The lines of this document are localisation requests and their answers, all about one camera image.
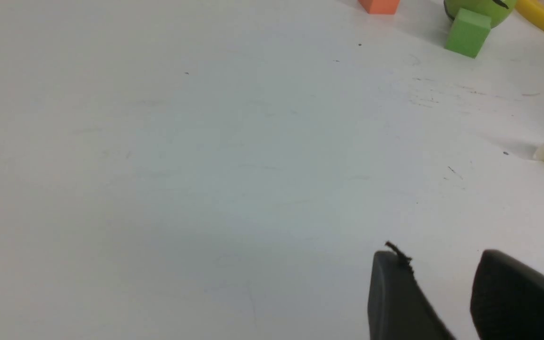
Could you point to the orange foam cube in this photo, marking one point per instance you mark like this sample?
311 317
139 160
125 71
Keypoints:
380 7

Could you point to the green toy watermelon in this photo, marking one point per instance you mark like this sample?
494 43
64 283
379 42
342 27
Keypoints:
496 10

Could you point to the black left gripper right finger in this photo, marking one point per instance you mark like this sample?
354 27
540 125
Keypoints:
507 299

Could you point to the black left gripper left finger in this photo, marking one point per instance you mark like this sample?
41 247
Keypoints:
397 308

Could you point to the green foam cube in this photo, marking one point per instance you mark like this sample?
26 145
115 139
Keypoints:
468 33

